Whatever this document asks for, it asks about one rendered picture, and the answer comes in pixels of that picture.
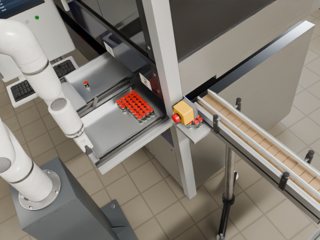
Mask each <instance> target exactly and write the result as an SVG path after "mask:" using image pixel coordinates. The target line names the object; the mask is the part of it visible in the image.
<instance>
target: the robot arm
mask: <svg viewBox="0 0 320 240"><path fill-rule="evenodd" d="M0 54H4V55H9V56H11V57H12V59H13V60H14V61H15V63H16V64H17V66H18V67H19V69H20V71H21V72H22V74H23V75H24V77H25V78H26V79H27V81H28V82H29V84H30V85H31V86H32V88H33V89H34V91H35V92H36V93H37V95H38V96H39V97H40V98H42V99H43V100H44V101H45V102H46V104H47V105H48V111H49V113H50V114H51V115H52V117H53V118H54V120H55V121H56V123H57V124H58V125H59V127H60V128H61V130H62V131H63V133H64V134H65V136H67V137H69V138H71V139H74V141H75V142H76V143H77V145H78V146H79V147H80V148H81V150H82V151H83V152H85V154H86V155H87V156H88V155H89V154H91V153H92V152H93V151H92V149H91V148H93V145H92V143H91V141H90V140H89V138H88V136H87V135H86V133H85V132H84V124H83V122H82V120H81V119H80V117H79V115H78V114H77V112H76V110H75V109H74V107H73V105H72V103H71V101H70V100H69V99H68V98H66V96H65V94H64V92H63V91H62V85H61V82H60V80H59V78H58V76H57V74H56V72H55V71H54V69H53V67H52V65H51V63H50V61H49V60H48V58H47V56H46V54H45V52H44V51H43V49H42V47H41V45H40V44H39V42H38V40H37V38H36V37H35V35H34V33H33V32H32V30H31V29H30V28H29V27H28V26H27V25H25V24H24V23H22V22H20V21H17V20H8V19H0ZM0 176H1V177H2V178H3V179H4V180H6V182H8V183H9V184H10V185H11V186H13V187H14V188H15V189H16V190H17V191H19V202H20V204H21V205H22V206H23V207H24V208H25V209H27V210H31V211H37V210H42V209H44V208H46V207H48V206H49V205H50V204H52V203H53V202H54V201H55V200H56V198H57V197H58V195H59V193H60V190H61V179H60V177H59V175H58V174H57V173H56V172H54V171H52V170H42V169H41V168H40V167H39V166H38V165H37V164H36V163H35V162H34V161H33V160H32V159H31V158H30V157H29V156H28V155H27V154H26V152H25V151H24V150H23V148H22V147H21V145H20V144H19V142H18V141H17V139H16V138H15V136H14V135H13V133H12V132H11V131H10V129H9V128H8V127H7V125H6V124H5V123H4V122H2V121H1V118H0Z"/></svg>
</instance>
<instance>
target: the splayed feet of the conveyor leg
mask: <svg viewBox="0 0 320 240"><path fill-rule="evenodd" d="M237 178H238V174H237V172H236V171H234V183H233V188H234V185H235V181H236V179H237ZM233 190H234V189H233ZM234 201H235V196H234V194H233V195H232V200H226V199H225V198H224V193H223V195H222V202H223V204H224V205H223V210H222V215H221V220H220V228H219V233H218V235H217V240H226V235H225V233H226V227H227V222H228V217H229V211H230V206H231V205H233V204H234Z"/></svg>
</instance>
